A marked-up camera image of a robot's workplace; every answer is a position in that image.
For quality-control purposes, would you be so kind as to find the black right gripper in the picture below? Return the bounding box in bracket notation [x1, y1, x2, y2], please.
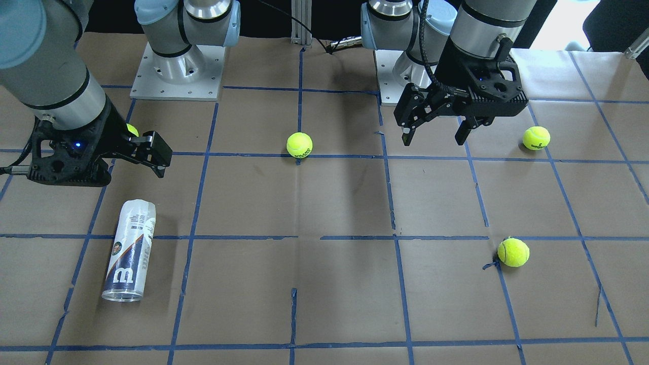
[26, 97, 172, 187]

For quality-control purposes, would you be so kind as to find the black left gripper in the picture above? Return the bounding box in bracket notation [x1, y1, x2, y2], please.
[393, 39, 528, 146]

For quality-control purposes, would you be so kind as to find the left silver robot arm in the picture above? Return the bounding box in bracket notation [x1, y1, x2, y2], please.
[361, 1, 535, 146]

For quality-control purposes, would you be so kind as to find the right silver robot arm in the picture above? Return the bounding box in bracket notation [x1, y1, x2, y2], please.
[2, 1, 241, 187]

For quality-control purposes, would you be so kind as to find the tennis ball near base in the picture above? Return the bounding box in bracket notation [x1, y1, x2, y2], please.
[522, 126, 551, 151]
[127, 123, 139, 137]

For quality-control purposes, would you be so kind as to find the centre tennis ball between bases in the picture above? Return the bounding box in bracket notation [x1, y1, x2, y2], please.
[286, 132, 313, 159]

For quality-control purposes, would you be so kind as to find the tennis ball on tape cross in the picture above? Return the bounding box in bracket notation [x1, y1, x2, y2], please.
[497, 237, 529, 268]

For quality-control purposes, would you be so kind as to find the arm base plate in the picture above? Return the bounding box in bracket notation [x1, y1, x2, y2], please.
[375, 49, 430, 106]
[130, 45, 227, 101]

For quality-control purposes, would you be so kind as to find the aluminium frame post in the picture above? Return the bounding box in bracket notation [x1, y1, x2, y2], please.
[291, 0, 313, 48]

